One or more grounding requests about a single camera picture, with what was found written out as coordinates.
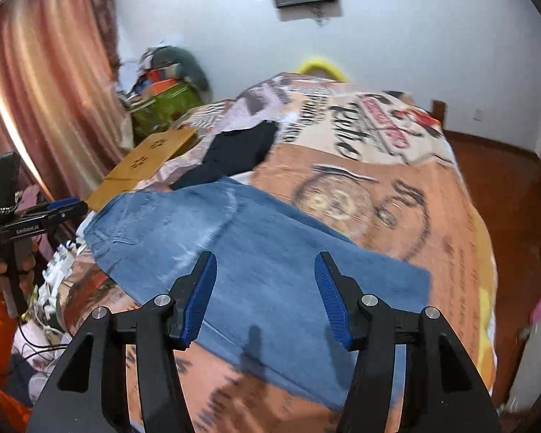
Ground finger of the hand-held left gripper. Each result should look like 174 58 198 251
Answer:
18 197 89 235

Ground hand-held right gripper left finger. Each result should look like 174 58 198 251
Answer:
25 251 218 433

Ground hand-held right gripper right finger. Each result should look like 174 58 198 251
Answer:
315 252 508 433

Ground blue denim pants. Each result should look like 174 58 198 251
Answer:
82 177 432 409

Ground person's left hand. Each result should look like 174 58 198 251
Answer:
0 241 40 304

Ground white power strip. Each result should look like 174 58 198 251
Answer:
40 241 79 321

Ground wooden board with cutouts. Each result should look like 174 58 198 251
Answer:
85 126 198 213

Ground printed blanket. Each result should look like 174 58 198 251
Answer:
56 72 499 433

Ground light grey cloth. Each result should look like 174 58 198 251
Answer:
9 320 73 398

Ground pink curtain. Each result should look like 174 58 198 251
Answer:
0 0 133 217

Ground green box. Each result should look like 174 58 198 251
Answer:
128 79 203 149

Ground black cloth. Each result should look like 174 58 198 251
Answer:
170 119 278 190

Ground orange box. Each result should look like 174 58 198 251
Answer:
140 70 177 96

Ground dark grey bag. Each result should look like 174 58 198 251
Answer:
151 46 210 100

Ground white object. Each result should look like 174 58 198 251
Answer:
507 316 541 413

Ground yellow pillow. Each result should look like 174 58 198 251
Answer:
296 55 347 82

